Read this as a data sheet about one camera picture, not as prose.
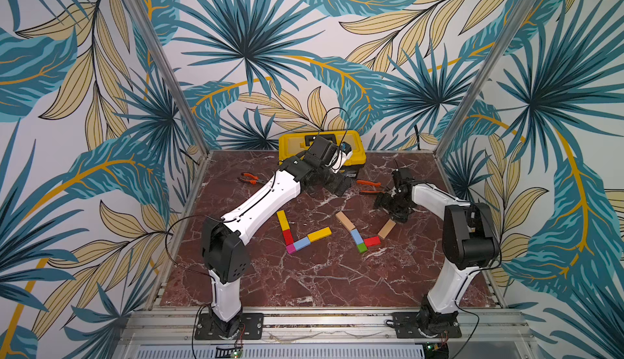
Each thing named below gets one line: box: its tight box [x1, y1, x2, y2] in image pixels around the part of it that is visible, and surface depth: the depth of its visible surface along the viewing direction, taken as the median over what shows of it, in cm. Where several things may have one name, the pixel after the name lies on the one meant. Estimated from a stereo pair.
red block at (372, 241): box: [364, 235, 382, 247], surface depth 94 cm
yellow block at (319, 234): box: [307, 226, 333, 243], surface depth 94 cm
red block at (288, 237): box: [282, 229, 295, 247], surface depth 94 cm
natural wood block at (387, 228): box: [377, 218, 396, 239], surface depth 97 cm
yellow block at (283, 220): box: [276, 209, 291, 232], surface depth 97 cm
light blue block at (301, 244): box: [293, 236, 312, 251], surface depth 92 cm
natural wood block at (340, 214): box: [335, 210, 356, 232], surface depth 97 cm
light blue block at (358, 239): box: [350, 228, 364, 245], surface depth 93 cm
